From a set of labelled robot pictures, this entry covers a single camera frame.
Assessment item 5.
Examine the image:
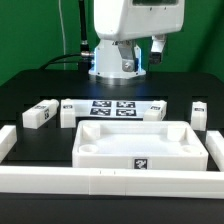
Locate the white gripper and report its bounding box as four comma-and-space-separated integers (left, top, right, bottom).
94, 0, 185, 72

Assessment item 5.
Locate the white desk tabletop tray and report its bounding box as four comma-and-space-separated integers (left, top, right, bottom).
72, 120, 208, 171

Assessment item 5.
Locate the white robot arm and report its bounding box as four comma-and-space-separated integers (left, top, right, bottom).
89, 0, 185, 82

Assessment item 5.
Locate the white U-shaped obstacle fence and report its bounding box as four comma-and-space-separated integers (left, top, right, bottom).
0, 125, 224, 199

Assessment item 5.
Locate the black cable with connector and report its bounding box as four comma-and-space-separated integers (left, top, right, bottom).
39, 0, 95, 70

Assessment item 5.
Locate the white marker base plate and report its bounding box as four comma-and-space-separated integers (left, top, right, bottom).
72, 99, 152, 118

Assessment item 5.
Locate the white thin cable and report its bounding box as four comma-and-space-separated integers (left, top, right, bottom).
58, 0, 67, 70

